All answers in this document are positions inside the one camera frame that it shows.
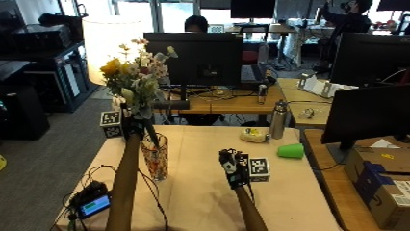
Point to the green plastic cup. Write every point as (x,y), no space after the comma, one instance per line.
(291,150)

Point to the silver can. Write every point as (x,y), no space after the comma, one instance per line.
(263,93)

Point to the white floor lamp shade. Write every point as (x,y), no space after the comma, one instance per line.
(107,45)

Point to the steel water bottle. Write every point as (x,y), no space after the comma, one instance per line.
(279,119)

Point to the cardboard box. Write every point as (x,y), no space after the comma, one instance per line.
(380,184)

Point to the artificial flower bouquet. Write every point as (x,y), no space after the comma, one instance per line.
(138,77)

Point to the yellow white tape roll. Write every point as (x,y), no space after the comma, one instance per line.
(253,135)

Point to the patterned glass vase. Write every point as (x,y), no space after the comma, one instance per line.
(155,157)

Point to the glove marker cube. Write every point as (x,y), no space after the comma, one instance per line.
(111,123)
(259,168)

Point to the black shelf cabinet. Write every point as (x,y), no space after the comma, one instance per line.
(47,70)

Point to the right glove marker cube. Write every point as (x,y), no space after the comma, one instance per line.
(259,168)

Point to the wooden desk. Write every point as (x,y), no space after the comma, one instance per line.
(231,101)

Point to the white desk organizer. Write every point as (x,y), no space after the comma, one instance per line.
(321,86)

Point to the large black computer monitor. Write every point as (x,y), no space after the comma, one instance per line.
(371,59)

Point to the left glove marker cube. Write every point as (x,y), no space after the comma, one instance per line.
(111,123)

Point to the person's right hand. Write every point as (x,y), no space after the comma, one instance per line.
(233,168)

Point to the black monitor with stand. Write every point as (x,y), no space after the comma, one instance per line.
(368,115)

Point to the black device with screen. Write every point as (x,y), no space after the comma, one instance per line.
(91,202)

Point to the beige tablecloth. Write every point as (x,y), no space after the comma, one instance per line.
(205,183)

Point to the person's left hand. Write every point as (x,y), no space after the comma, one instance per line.
(134,125)

